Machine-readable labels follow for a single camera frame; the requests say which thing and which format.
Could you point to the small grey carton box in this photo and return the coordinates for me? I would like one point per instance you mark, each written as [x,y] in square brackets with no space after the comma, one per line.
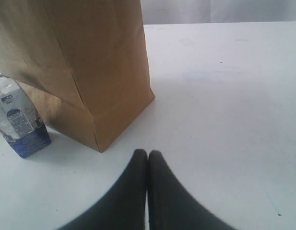
[20,123]

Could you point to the brown paper bag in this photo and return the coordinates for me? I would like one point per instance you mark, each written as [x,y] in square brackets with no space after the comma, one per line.
[83,63]

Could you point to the black right gripper left finger with tape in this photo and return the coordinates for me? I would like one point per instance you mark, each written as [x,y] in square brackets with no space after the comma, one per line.
[123,206]

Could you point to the white backdrop curtain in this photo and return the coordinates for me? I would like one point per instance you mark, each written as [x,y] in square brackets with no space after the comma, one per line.
[217,11]

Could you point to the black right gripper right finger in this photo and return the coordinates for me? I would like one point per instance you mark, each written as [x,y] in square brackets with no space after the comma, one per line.
[170,205]

